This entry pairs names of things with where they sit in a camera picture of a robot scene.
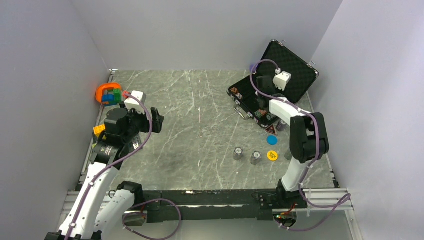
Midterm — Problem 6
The blue orange ten chip stack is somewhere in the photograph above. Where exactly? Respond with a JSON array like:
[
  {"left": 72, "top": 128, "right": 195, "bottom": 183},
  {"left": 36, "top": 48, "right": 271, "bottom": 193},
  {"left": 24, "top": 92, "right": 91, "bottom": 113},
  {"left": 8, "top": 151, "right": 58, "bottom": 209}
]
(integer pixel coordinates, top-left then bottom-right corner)
[{"left": 235, "top": 93, "right": 243, "bottom": 100}]

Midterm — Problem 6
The purple poker chip stack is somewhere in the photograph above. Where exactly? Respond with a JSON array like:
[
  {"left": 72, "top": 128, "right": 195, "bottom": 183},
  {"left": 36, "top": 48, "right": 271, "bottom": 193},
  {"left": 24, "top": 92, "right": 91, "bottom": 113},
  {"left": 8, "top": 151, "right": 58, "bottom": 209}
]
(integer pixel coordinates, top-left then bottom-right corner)
[{"left": 275, "top": 119, "right": 288, "bottom": 132}]

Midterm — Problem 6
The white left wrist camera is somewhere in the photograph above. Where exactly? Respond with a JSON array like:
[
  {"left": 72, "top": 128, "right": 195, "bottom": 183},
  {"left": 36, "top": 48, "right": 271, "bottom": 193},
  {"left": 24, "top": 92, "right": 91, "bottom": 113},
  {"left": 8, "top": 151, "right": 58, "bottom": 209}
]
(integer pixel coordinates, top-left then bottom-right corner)
[{"left": 124, "top": 90, "right": 147, "bottom": 113}]

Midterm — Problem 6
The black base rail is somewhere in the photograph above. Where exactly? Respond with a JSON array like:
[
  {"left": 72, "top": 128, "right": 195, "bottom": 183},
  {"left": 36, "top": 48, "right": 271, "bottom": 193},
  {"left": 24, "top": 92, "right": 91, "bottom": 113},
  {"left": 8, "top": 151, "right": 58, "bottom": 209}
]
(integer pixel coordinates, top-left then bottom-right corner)
[{"left": 116, "top": 181, "right": 308, "bottom": 223}]

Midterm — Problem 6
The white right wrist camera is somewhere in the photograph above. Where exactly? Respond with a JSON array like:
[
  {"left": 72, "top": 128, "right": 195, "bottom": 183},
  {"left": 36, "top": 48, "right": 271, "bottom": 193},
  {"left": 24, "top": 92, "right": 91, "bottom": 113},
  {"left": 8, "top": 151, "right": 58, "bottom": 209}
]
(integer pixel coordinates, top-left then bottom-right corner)
[{"left": 273, "top": 71, "right": 292, "bottom": 91}]

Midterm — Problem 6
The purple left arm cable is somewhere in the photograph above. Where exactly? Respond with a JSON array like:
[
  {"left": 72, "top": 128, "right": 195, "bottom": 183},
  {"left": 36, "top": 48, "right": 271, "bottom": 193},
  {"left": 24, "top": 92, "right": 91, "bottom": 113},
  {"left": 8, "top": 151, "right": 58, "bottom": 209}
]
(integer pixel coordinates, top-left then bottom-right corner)
[{"left": 64, "top": 94, "right": 182, "bottom": 240}]

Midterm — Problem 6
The yellow toy block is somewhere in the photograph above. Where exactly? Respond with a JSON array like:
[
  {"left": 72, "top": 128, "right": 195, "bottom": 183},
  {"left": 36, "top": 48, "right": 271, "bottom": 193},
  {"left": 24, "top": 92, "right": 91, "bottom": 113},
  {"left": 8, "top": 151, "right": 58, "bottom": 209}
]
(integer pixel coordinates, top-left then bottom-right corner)
[{"left": 93, "top": 124, "right": 106, "bottom": 137}]

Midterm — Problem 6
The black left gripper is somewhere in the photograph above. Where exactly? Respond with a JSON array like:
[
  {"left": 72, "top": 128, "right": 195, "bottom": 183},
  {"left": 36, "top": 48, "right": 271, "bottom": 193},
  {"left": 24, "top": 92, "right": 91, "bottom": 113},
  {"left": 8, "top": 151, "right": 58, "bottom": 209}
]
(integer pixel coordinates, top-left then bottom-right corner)
[{"left": 120, "top": 102, "right": 164, "bottom": 144}]

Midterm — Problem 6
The black poker chip case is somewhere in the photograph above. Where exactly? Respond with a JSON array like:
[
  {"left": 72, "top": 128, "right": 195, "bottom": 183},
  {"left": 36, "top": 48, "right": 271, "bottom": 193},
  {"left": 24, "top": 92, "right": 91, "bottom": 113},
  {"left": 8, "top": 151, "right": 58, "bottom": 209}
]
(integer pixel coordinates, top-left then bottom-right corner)
[{"left": 226, "top": 39, "right": 319, "bottom": 129}]

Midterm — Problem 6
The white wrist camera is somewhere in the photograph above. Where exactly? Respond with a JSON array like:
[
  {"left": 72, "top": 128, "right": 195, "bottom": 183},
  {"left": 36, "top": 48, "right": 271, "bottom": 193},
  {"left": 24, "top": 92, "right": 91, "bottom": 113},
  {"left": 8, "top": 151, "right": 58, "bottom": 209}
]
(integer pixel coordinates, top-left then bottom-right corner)
[
  {"left": 273, "top": 71, "right": 292, "bottom": 91},
  {"left": 124, "top": 90, "right": 147, "bottom": 113}
]

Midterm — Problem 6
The green toy block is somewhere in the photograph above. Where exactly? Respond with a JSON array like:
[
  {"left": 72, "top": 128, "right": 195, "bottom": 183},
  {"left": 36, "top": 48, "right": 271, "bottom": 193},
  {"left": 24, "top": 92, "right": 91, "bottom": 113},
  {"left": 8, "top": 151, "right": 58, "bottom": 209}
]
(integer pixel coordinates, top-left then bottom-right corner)
[{"left": 111, "top": 88, "right": 122, "bottom": 102}]

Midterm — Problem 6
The purple object behind case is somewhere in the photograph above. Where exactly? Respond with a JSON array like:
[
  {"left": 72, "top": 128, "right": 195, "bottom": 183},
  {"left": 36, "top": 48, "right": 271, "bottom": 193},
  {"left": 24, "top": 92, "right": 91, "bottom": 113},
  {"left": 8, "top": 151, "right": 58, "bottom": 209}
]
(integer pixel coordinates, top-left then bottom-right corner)
[{"left": 249, "top": 63, "right": 257, "bottom": 73}]

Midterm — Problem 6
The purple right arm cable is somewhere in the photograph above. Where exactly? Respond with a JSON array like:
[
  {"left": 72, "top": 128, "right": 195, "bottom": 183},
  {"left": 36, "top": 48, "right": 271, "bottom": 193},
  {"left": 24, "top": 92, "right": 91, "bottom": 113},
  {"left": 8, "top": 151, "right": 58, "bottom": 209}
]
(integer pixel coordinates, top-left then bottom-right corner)
[{"left": 249, "top": 59, "right": 352, "bottom": 232}]

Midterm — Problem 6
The orange plastic bowl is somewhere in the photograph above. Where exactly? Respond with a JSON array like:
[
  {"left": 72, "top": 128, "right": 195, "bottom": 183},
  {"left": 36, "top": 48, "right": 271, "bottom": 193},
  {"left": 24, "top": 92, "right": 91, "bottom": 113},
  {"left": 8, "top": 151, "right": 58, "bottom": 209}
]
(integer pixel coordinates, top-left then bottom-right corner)
[{"left": 95, "top": 82, "right": 122, "bottom": 105}]

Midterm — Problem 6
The blue round button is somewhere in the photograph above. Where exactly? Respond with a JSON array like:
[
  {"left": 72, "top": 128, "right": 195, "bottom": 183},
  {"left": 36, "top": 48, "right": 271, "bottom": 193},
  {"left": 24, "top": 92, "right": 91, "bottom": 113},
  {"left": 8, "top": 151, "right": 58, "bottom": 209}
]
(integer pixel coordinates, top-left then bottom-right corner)
[{"left": 266, "top": 135, "right": 278, "bottom": 146}]

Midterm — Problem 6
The yellow dealer button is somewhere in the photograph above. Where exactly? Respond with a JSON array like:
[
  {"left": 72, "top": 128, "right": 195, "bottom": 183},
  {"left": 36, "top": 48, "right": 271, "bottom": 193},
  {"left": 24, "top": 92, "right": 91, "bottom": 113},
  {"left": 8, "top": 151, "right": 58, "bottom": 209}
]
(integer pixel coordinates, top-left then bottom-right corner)
[{"left": 267, "top": 150, "right": 279, "bottom": 162}]

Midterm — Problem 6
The triangular red warning card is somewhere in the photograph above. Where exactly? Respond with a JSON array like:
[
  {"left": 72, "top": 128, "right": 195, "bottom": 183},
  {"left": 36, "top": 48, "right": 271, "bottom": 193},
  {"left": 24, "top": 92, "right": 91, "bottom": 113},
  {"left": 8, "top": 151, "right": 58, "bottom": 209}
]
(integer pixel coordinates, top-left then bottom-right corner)
[{"left": 265, "top": 125, "right": 278, "bottom": 136}]

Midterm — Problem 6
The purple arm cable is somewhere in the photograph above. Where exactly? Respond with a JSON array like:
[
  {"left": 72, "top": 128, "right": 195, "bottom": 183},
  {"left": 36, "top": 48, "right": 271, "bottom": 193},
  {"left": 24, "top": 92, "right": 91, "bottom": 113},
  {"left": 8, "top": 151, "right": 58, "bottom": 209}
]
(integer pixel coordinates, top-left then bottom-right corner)
[
  {"left": 64, "top": 94, "right": 182, "bottom": 240},
  {"left": 249, "top": 59, "right": 352, "bottom": 232}
]

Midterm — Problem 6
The aluminium frame rail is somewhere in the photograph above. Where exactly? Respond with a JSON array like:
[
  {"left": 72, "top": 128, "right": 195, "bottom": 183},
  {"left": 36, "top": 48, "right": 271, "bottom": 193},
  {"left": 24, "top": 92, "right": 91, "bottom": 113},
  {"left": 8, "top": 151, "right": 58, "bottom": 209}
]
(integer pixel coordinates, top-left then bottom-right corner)
[{"left": 61, "top": 188, "right": 353, "bottom": 217}]

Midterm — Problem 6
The perforated metal plate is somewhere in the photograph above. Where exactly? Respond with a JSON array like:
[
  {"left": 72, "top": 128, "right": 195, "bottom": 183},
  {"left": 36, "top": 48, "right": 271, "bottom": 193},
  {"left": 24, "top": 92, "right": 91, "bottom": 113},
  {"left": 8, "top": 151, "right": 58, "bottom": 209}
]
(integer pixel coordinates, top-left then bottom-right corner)
[{"left": 128, "top": 134, "right": 143, "bottom": 153}]

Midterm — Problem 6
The blue toy block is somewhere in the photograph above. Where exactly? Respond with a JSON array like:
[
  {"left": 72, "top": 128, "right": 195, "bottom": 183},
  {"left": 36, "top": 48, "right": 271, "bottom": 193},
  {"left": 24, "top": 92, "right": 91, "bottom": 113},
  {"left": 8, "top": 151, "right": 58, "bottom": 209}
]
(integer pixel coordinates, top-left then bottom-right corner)
[{"left": 101, "top": 94, "right": 115, "bottom": 105}]

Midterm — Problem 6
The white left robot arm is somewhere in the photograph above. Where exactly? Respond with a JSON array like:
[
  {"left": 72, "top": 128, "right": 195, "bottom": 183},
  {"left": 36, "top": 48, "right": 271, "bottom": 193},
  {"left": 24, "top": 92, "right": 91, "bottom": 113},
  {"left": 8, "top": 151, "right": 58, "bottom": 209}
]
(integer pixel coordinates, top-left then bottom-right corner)
[{"left": 45, "top": 106, "right": 165, "bottom": 240}]

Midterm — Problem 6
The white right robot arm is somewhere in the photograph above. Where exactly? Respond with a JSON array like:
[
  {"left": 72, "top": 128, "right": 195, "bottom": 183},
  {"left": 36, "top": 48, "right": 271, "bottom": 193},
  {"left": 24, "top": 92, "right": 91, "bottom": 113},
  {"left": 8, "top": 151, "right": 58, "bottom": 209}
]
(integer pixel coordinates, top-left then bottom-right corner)
[{"left": 249, "top": 76, "right": 330, "bottom": 208}]

